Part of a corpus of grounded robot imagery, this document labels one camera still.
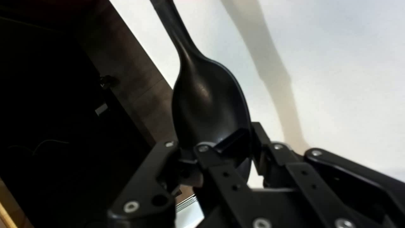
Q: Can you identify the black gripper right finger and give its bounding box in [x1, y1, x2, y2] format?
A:
[219, 122, 405, 228]

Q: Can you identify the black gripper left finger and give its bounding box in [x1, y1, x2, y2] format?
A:
[107, 141, 265, 228]

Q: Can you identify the black plastic spoon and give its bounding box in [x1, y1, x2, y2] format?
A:
[150, 0, 255, 189]

